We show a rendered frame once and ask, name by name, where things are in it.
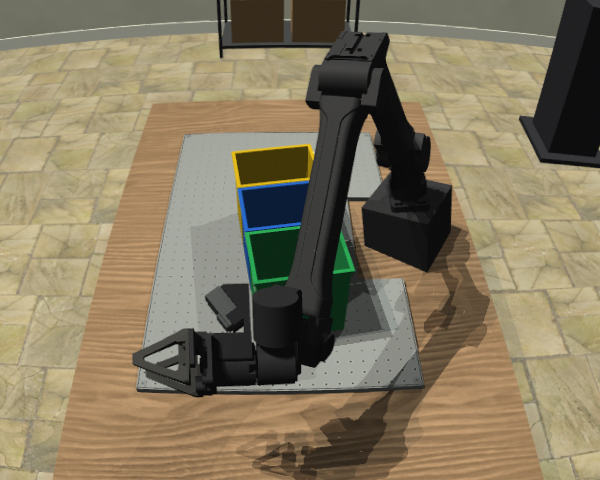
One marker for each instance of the yellow open bin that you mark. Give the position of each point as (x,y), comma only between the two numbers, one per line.
(272,164)

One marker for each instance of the blue open bin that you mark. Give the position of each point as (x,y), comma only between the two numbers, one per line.
(272,206)

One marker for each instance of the green open-top bin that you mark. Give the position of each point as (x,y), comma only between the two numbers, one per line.
(271,254)

